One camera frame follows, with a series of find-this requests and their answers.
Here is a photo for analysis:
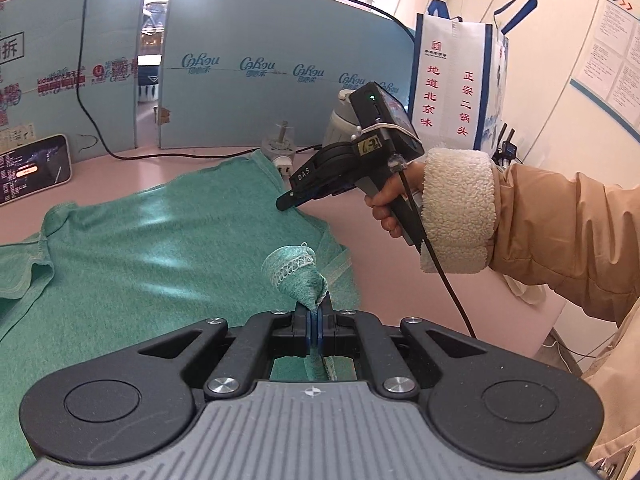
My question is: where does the green t-shirt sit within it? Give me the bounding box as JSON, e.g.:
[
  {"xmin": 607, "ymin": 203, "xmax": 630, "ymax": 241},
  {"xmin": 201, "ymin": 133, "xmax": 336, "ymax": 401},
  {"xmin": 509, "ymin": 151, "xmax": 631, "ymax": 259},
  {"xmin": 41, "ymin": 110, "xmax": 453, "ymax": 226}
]
[{"xmin": 1, "ymin": 153, "xmax": 360, "ymax": 479}]

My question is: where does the tan coat sleeve forearm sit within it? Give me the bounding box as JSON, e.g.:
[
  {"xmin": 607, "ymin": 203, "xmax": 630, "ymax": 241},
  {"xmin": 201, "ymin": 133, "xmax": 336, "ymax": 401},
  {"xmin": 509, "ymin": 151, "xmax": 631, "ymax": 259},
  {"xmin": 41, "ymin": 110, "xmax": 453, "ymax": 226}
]
[{"xmin": 416, "ymin": 148, "xmax": 639, "ymax": 462}]

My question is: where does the operator right hand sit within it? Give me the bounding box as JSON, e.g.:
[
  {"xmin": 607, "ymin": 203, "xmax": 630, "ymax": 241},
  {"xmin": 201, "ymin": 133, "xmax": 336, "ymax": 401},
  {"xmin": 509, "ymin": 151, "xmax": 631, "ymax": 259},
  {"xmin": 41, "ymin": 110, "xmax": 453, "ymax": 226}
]
[{"xmin": 364, "ymin": 162, "xmax": 424, "ymax": 238}]

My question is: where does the white grey cup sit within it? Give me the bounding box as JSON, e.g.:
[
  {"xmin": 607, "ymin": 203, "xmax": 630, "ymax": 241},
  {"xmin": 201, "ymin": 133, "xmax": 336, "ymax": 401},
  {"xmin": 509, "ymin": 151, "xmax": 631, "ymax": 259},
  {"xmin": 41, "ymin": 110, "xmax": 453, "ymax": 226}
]
[{"xmin": 322, "ymin": 90, "xmax": 361, "ymax": 146}]

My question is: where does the white power strip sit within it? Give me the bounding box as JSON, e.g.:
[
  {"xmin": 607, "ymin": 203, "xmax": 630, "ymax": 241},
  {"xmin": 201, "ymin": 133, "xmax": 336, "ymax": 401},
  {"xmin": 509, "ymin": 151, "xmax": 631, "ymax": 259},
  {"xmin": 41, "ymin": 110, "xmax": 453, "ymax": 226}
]
[{"xmin": 260, "ymin": 120, "xmax": 297, "ymax": 178}]

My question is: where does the white blue shopping bag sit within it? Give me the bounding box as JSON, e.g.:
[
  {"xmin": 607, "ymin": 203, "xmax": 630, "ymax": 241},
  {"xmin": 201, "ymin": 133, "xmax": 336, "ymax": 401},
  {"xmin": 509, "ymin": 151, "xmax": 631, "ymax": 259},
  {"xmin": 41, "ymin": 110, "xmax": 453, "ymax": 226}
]
[{"xmin": 409, "ymin": 0, "xmax": 538, "ymax": 155}]

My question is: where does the right light blue cardboard panel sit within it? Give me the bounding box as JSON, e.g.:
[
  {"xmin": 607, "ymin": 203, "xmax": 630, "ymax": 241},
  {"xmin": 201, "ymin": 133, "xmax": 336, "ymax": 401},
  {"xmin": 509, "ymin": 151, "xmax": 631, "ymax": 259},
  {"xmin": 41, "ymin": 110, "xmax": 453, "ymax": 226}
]
[{"xmin": 158, "ymin": 0, "xmax": 413, "ymax": 148}]

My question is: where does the light blue cardboard panel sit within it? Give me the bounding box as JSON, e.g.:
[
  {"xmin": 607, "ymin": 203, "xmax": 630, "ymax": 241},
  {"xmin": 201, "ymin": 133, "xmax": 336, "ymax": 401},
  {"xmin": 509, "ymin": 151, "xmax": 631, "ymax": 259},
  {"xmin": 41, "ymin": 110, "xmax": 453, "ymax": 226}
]
[
  {"xmin": 158, "ymin": 0, "xmax": 413, "ymax": 148},
  {"xmin": 1, "ymin": 0, "xmax": 144, "ymax": 162}
]

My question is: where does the white smartphone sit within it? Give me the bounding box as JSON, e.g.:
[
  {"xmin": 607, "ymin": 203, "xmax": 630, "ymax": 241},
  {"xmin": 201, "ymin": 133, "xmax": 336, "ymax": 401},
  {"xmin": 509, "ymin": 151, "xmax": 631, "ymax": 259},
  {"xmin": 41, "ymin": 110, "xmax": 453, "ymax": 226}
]
[{"xmin": 0, "ymin": 133, "xmax": 73, "ymax": 205}]

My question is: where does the left light blue cardboard panel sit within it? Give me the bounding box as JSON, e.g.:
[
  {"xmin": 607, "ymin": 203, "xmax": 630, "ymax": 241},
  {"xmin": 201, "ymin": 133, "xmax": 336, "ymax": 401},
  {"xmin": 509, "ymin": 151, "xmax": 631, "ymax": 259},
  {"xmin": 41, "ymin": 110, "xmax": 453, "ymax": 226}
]
[{"xmin": 1, "ymin": 0, "xmax": 144, "ymax": 162}]

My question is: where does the wall notice poster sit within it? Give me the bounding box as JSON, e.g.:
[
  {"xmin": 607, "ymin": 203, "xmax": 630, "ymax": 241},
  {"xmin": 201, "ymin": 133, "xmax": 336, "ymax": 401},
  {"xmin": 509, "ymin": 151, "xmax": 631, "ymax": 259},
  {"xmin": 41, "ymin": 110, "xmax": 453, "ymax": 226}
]
[{"xmin": 570, "ymin": 0, "xmax": 639, "ymax": 140}]

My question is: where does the right black cable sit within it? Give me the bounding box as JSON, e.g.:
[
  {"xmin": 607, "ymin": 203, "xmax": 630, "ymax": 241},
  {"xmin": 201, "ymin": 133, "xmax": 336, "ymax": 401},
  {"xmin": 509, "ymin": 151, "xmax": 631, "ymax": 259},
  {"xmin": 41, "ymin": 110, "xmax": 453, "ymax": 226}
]
[{"xmin": 72, "ymin": 0, "xmax": 262, "ymax": 162}]

